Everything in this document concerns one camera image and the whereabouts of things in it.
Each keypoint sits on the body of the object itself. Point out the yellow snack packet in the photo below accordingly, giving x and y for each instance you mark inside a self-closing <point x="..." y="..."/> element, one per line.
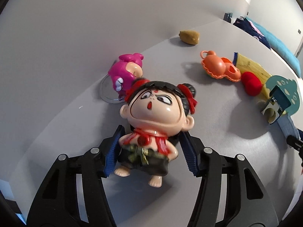
<point x="248" y="65"/>

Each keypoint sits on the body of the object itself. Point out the orange toy teapot on tray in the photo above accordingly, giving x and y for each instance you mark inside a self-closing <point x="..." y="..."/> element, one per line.
<point x="216" y="65"/>

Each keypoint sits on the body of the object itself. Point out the red fuzzy ball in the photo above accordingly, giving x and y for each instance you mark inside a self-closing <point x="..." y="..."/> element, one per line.
<point x="251" y="84"/>

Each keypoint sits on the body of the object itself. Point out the black-haired doll figure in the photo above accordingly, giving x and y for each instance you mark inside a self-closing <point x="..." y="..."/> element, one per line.
<point x="153" y="110"/>

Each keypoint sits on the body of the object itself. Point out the brown lumpy toy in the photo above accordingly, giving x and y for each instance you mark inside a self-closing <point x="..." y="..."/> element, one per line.
<point x="189" y="37"/>

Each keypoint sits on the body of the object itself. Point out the navy printed cloth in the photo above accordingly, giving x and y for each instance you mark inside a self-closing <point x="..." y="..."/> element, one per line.
<point x="245" y="27"/>

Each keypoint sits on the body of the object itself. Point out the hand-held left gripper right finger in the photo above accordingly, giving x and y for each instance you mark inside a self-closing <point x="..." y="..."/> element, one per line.
<point x="189" y="154"/>

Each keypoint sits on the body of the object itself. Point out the teal cloud-shaped card package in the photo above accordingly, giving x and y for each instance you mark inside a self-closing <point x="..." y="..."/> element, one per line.
<point x="284" y="85"/>

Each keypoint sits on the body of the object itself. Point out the teal cushion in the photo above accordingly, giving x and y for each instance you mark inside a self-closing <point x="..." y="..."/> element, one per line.
<point x="280" y="46"/>

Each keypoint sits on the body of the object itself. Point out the pink cloth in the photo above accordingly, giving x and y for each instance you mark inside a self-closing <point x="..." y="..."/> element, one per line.
<point x="257" y="28"/>

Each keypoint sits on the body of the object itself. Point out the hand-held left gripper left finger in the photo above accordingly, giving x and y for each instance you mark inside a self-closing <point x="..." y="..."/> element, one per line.
<point x="113" y="151"/>

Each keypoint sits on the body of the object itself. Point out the pink cartoon figure toy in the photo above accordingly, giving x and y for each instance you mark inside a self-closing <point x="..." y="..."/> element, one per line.
<point x="123" y="73"/>

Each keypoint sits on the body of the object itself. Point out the round silver disc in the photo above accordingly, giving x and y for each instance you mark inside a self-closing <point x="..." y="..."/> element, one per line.
<point x="107" y="92"/>

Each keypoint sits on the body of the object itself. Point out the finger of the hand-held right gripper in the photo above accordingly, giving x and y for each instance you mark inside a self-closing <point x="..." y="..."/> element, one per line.
<point x="287" y="126"/>

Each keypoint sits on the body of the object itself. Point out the dark grey panel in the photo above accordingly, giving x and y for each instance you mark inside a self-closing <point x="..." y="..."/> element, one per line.
<point x="228" y="17"/>

